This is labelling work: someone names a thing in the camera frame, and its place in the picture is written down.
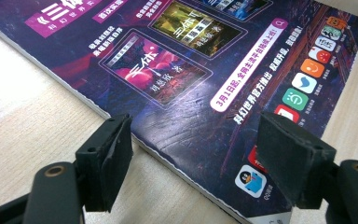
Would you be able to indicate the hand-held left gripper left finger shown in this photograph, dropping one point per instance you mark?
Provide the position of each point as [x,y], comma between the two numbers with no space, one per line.
[105,174]

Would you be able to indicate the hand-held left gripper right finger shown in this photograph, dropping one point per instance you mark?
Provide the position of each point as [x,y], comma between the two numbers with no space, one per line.
[295,165]

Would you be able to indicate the illustrated magazine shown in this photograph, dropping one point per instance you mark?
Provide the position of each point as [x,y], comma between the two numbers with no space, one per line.
[199,77]

